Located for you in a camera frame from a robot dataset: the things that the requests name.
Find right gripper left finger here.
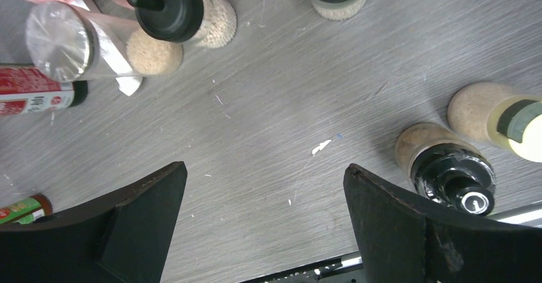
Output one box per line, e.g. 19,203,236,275
1,162,187,282

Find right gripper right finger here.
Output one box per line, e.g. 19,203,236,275
343,164,541,282

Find yellow cap sauce bottle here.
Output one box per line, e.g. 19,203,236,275
1,194,53,224

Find tall soy sauce bottle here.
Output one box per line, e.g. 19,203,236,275
1,65,88,116

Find black cap sesame shaker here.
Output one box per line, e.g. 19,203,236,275
127,0,237,49

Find black cap pepper grinder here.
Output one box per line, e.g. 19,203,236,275
394,123,496,217

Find yellow lid spice jar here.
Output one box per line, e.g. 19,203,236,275
447,82,541,163

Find clear jar silver lid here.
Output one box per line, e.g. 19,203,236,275
25,1,183,82

